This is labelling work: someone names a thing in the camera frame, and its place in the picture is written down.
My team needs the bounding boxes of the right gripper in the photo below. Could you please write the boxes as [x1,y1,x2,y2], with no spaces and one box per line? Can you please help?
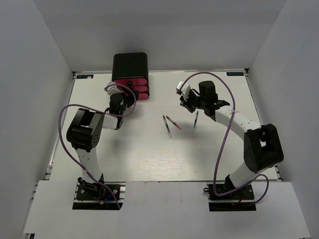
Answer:
[180,90,207,113]

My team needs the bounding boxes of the pink top drawer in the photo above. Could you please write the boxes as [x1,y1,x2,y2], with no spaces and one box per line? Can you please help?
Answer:
[113,78,148,86]

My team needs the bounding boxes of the pink drawer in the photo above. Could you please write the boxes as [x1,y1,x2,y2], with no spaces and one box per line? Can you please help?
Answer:
[134,91,149,100]
[118,85,149,93]
[113,78,148,86]

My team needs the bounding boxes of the pink bottom drawer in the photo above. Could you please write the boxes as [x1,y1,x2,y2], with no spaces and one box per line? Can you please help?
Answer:
[134,91,149,100]

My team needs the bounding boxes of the red pen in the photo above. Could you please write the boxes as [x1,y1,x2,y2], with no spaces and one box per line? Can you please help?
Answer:
[165,116,185,132]

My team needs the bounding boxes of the black drawer cabinet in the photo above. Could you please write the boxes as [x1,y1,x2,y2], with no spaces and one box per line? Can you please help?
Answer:
[112,52,150,95]

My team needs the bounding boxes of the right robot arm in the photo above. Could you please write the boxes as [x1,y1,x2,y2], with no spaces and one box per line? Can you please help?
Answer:
[176,81,284,199]

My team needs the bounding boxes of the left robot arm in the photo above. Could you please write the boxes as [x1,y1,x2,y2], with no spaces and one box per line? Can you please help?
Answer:
[66,91,139,199]

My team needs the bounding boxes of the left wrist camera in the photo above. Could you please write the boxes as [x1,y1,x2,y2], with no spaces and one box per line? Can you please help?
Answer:
[104,84,121,96]

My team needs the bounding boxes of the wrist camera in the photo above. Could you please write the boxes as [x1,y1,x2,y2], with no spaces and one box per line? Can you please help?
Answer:
[176,81,191,99]
[104,84,121,96]

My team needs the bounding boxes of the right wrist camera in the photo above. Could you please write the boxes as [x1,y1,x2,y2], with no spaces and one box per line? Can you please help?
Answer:
[176,81,191,99]

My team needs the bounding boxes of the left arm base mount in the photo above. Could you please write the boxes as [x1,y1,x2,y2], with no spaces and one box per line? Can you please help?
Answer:
[72,182,126,211]

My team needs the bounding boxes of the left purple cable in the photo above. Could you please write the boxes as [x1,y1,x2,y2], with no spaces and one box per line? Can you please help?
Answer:
[59,84,137,209]

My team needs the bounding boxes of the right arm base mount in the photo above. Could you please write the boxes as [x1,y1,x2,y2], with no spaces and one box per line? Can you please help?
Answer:
[203,184,256,212]

